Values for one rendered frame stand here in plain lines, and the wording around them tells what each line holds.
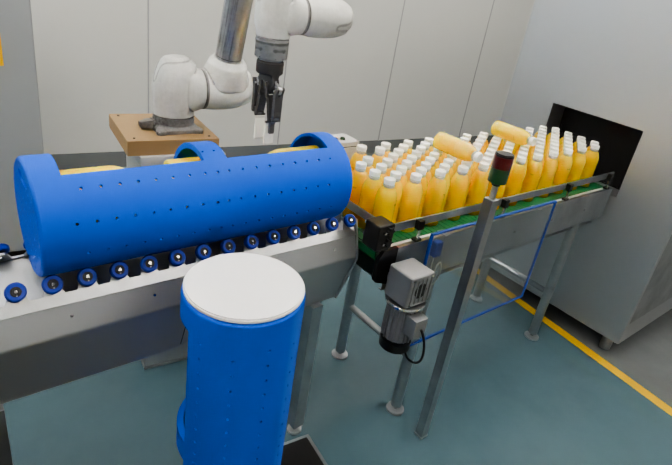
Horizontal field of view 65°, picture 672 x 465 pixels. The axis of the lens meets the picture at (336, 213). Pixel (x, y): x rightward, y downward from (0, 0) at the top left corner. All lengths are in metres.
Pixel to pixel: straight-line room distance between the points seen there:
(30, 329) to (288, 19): 0.97
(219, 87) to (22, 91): 1.17
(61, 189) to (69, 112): 3.08
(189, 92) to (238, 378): 1.19
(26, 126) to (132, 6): 1.55
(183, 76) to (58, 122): 2.40
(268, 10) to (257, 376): 0.89
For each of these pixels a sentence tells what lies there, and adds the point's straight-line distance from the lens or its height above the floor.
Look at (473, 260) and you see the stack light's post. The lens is 1.91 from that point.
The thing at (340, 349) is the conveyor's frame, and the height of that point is 0.05.
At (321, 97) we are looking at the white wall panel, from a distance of 5.01.
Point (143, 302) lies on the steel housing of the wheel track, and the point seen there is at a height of 0.87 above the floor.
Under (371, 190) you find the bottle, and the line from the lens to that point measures 1.81.
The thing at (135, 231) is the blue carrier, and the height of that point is 1.09.
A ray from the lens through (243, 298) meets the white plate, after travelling 1.20.
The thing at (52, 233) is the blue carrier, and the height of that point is 1.12.
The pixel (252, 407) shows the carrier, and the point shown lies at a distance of 1.30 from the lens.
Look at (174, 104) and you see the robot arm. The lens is 2.08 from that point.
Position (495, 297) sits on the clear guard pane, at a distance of 2.45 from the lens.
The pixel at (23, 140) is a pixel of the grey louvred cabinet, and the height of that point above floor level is 0.71.
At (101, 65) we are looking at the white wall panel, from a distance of 4.31.
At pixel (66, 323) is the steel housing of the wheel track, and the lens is 1.44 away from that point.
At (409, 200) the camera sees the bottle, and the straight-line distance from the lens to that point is 1.86.
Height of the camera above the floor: 1.73
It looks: 25 degrees down
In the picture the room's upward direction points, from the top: 9 degrees clockwise
